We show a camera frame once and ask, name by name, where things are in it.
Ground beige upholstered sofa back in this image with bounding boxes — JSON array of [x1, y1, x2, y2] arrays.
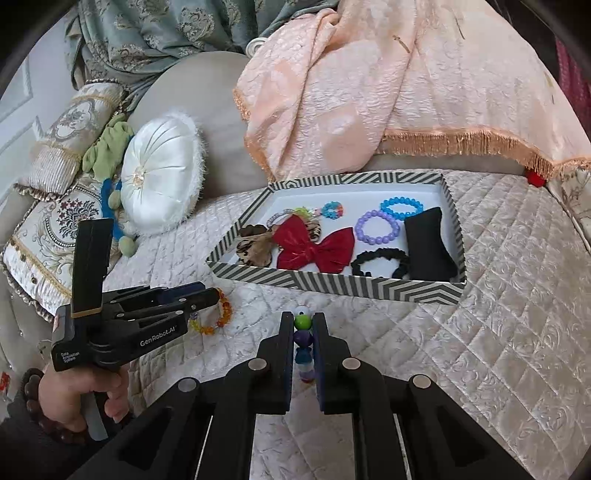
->
[[124, 51, 529, 210]]

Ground white round satin pillow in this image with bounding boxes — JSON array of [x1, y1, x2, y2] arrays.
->
[[121, 114, 206, 236]]

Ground striped cardboard box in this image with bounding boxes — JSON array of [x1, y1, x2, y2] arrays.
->
[[205, 172, 467, 305]]

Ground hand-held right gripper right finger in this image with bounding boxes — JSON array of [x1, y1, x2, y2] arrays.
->
[[313, 311, 525, 480]]

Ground multicolour large bead bracelet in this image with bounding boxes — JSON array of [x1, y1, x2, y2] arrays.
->
[[292, 305, 317, 384]]

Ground leopard print bow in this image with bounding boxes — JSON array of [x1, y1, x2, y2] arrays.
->
[[235, 217, 321, 267]]

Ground person's left hand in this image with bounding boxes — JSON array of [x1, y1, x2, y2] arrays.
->
[[37, 362, 132, 435]]

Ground purple bead bracelet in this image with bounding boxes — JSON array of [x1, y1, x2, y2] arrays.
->
[[355, 209, 400, 244]]

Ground blue bead bracelet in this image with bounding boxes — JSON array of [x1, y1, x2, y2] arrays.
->
[[379, 196, 424, 221]]

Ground peach fringed cloth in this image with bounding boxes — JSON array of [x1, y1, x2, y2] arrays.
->
[[232, 0, 591, 183]]

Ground person's left forearm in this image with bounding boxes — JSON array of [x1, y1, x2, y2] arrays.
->
[[0, 383, 88, 480]]

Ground floral embroidered cushion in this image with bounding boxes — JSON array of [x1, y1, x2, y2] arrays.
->
[[2, 182, 125, 324]]

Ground green and blue plush toy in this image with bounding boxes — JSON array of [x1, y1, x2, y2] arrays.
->
[[82, 121, 139, 257]]

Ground red velvet bow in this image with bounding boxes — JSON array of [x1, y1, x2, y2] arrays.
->
[[271, 216, 355, 273]]

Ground black scrunchie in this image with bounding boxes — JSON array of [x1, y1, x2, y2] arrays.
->
[[350, 248, 411, 280]]

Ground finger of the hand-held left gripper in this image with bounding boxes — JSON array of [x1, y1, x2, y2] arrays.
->
[[111, 282, 206, 311], [115, 288, 220, 332]]

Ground cream quilted bedspread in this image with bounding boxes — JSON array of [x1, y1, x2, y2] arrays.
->
[[104, 171, 591, 480]]

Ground maroon cloth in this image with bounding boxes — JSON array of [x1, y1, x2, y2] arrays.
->
[[554, 37, 588, 107]]

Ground amber bead bracelet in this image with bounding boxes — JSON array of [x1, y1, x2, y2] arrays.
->
[[190, 287, 233, 337]]

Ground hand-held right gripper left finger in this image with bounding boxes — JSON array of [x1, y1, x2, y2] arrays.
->
[[69, 310, 296, 480]]

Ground embroidered bolster cushion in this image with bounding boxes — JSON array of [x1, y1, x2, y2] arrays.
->
[[14, 80, 127, 199]]

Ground brown bead wrist bracelet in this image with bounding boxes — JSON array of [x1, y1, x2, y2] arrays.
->
[[21, 367, 88, 446]]

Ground cream floral print cushion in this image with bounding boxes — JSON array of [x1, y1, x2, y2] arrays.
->
[[547, 159, 591, 254]]

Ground clear bead bracelet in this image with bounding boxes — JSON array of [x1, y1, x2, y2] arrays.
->
[[264, 208, 319, 227]]

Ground green damask curtain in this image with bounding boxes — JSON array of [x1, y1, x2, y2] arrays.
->
[[69, 0, 342, 93]]

